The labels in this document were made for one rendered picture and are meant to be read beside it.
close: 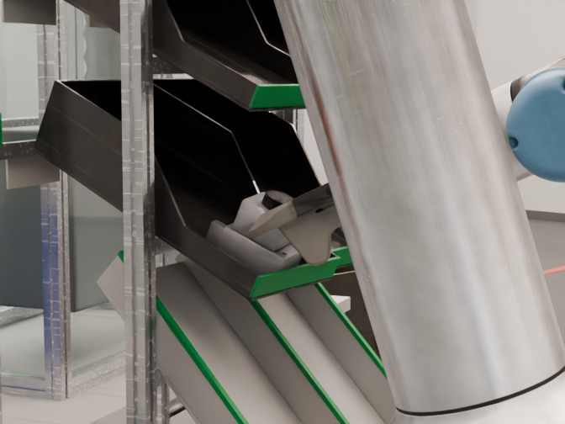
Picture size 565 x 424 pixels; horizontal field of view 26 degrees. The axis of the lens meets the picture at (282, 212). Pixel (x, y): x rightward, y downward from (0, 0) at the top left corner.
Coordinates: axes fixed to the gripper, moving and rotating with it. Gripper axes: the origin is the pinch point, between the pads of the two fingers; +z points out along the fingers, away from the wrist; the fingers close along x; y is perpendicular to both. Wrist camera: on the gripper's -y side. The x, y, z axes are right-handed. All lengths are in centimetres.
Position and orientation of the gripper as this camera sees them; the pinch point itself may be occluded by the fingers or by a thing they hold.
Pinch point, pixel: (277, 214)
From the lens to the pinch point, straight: 108.4
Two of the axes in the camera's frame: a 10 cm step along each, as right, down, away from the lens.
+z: -8.0, 3.8, 4.7
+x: 4.3, -1.8, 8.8
